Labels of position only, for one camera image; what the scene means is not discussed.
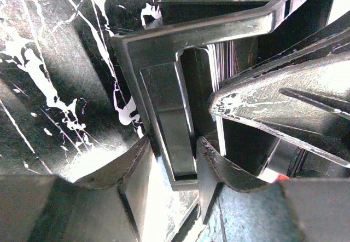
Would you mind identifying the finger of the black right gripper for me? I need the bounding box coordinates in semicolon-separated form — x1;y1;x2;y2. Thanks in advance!
208;30;349;167

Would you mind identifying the black plastic card box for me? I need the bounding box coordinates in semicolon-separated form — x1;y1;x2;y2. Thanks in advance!
112;0;333;191

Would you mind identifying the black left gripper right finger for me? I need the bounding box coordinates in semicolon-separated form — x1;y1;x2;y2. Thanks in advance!
196;137;349;241

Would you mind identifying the stack of black cards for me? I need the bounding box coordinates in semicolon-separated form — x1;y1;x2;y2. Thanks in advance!
206;41;240;92

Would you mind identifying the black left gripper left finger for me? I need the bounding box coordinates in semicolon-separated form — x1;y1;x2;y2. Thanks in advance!
1;137;153;241

